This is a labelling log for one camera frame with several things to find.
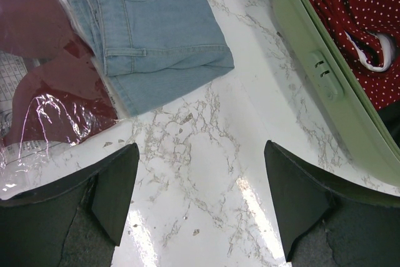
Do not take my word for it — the light blue cloth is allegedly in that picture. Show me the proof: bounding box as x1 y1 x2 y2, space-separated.
67 0 234 116

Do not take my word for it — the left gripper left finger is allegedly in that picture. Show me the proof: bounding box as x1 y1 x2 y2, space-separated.
1 143 139 266

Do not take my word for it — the red polka dot garment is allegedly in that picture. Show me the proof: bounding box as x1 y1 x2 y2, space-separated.
309 0 399 110

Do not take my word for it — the green open suitcase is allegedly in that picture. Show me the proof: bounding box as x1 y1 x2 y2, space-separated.
272 0 399 186

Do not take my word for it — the clear bag with maroon clothes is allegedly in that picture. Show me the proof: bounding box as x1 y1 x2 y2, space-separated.
1 0 118 199

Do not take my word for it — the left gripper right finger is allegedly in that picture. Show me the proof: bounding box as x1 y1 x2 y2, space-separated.
264 141 399 266

